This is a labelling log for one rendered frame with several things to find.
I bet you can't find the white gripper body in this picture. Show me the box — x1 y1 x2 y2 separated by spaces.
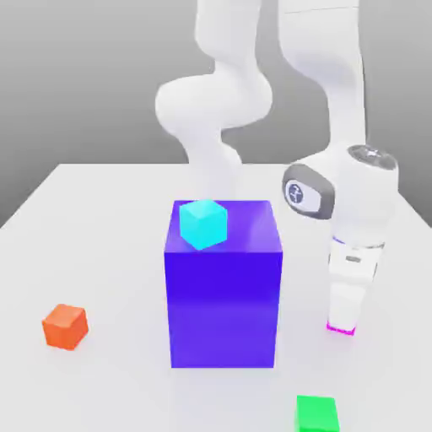
328 248 385 289

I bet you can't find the small magenta cube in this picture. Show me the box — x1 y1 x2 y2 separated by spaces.
326 321 358 338

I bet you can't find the small green cube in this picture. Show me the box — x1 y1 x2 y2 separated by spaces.
294 395 341 432

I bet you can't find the small cyan cube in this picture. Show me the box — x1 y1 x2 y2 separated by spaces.
178 198 229 251

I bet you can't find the small orange cube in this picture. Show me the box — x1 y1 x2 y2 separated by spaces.
41 303 89 352

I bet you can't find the large blue box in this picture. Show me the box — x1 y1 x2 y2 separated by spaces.
164 199 284 370

